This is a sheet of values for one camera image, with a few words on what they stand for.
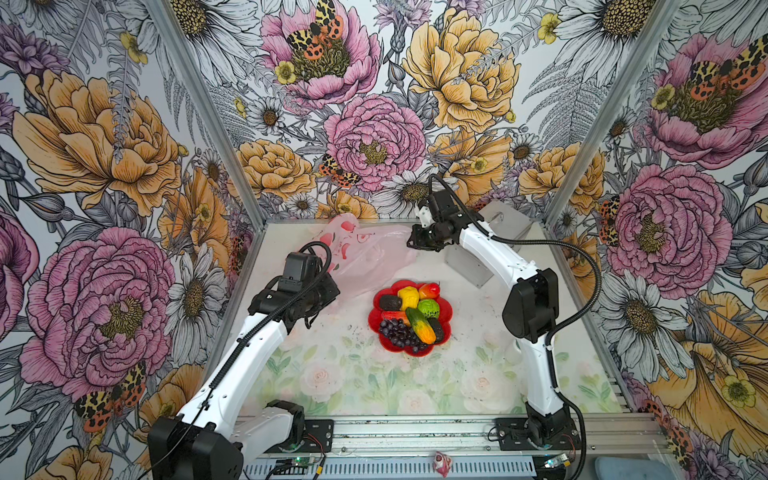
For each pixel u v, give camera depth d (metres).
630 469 0.68
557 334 0.57
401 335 0.87
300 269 0.59
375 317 0.92
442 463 0.67
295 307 0.54
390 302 0.91
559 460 0.71
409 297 0.92
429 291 0.93
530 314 0.56
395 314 0.91
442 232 0.73
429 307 0.91
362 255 0.88
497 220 0.99
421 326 0.83
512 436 0.74
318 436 0.73
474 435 0.76
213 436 0.38
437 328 0.85
